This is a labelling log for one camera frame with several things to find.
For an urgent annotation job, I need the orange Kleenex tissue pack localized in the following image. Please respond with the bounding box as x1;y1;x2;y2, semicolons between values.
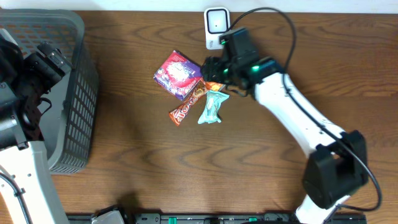
205;82;224;91

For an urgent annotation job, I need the green flushable wipes pack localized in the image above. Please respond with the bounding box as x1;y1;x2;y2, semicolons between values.
198;90;229;124

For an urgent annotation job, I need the purple red pantyliner pack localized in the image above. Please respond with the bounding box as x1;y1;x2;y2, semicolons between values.
154;50;203;100

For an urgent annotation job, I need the red chocolate bar wrapper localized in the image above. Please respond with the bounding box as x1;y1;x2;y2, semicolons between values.
169;79;208;126

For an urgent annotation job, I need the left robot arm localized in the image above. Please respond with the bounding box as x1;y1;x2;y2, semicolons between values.
1;29;73;223

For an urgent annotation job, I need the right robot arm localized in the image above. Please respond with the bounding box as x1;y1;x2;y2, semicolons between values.
201;57;368;223

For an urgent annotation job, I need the grey plastic shopping basket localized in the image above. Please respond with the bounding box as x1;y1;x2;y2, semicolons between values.
1;9;99;174

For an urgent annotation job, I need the right black cable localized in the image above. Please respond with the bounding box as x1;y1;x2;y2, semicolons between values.
228;6;383;213

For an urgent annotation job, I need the black cable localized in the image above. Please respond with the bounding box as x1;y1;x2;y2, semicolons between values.
228;6;383;213
0;170;34;224

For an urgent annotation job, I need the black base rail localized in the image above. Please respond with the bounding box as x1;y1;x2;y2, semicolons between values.
67;212;368;224

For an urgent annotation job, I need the left black cable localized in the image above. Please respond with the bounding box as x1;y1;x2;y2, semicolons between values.
0;170;34;224

